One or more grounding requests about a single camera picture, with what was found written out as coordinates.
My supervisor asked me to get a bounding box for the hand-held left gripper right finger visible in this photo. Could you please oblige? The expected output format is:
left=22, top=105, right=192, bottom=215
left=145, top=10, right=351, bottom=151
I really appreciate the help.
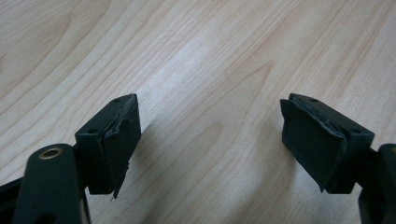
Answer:
left=278, top=92, right=375, bottom=195

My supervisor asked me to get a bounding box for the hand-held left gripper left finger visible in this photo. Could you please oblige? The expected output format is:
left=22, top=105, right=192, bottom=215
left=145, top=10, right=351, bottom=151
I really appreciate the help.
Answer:
left=74, top=92, right=143, bottom=200

